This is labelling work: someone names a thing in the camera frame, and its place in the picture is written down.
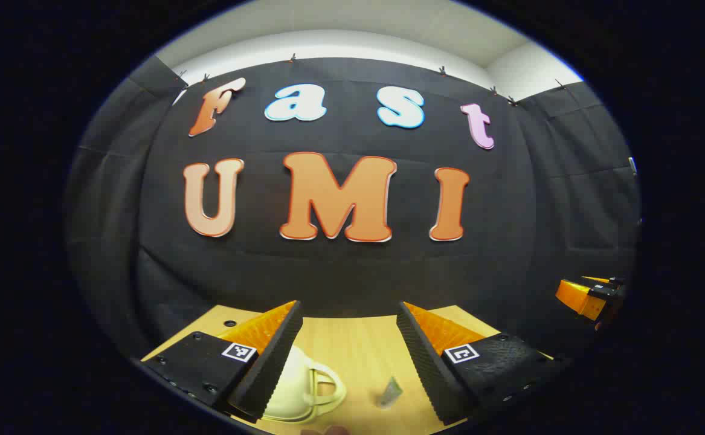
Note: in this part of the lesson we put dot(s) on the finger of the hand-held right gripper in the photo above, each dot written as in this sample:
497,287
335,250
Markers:
607,289
579,297

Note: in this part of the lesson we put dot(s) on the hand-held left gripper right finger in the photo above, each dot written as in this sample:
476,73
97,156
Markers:
424,362

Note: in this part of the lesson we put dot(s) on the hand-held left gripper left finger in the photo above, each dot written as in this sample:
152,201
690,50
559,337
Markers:
270,368

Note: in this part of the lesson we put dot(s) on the pale yellow small suitcase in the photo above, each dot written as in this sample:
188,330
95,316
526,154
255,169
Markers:
295,386

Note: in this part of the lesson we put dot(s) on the white sample sachet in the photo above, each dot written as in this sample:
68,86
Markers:
390,393

